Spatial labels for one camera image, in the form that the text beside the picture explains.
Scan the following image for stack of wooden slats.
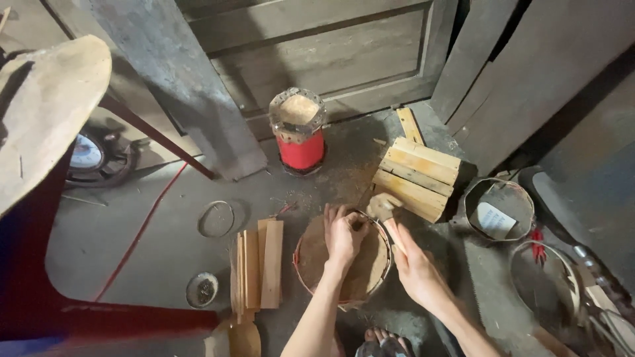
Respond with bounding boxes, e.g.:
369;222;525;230
230;218;285;324

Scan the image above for red plastic chair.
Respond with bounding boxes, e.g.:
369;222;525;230
0;143;220;357

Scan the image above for grey wooden panel door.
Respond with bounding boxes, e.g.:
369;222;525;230
175;0;459;141

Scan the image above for person's left hand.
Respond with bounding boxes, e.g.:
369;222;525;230
323;203;371;269

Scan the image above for hand saw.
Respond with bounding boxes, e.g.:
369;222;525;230
445;222;578;357

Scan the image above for small wooden slat stool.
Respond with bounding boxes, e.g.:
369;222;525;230
371;136;462;224

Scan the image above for small round tin of nails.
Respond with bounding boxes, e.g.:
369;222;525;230
186;271;219;309

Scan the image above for round flat metal lid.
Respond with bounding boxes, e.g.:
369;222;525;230
197;200;235;238

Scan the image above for red cylinder with metal rim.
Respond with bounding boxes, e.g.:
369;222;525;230
268;87;328;176

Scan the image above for red cable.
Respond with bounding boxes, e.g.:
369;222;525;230
93;161;190;302

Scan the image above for white paper sheet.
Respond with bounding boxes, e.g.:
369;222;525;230
475;200;518;241

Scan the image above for dark red metal rod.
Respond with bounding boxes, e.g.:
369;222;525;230
98;93;217;180

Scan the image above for round bamboo-rimmed wooden frame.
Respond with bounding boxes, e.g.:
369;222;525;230
293;210;393;306

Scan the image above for black padded seat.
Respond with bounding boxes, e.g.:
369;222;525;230
517;165;635;318

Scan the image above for curved pale wood piece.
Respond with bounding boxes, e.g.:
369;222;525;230
202;319;262;357

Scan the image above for wooden-handled hammer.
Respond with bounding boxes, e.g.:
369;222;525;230
366;193;408;255

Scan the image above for grey leaning plank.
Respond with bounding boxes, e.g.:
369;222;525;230
85;0;269;182

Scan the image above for worn rounded wooden board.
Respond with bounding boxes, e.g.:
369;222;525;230
0;34;113;220

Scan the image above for round metal hoop frame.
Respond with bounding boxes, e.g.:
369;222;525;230
462;177;536;243

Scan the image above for short loose wooden slat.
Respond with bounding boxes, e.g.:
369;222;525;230
396;107;425;145

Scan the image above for grey leaning boards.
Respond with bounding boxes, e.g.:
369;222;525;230
429;0;635;177

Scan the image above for person's right hand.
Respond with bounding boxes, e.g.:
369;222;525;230
384;218;448;309

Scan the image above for person's foot in sandal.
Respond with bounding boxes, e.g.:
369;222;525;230
354;326;415;357

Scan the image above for red string bundle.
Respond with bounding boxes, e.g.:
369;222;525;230
530;227;547;265

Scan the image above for round dial weighing scale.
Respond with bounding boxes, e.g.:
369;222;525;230
64;130;141;189

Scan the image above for thin bamboo hoop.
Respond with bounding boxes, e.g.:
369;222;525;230
508;240;582;319

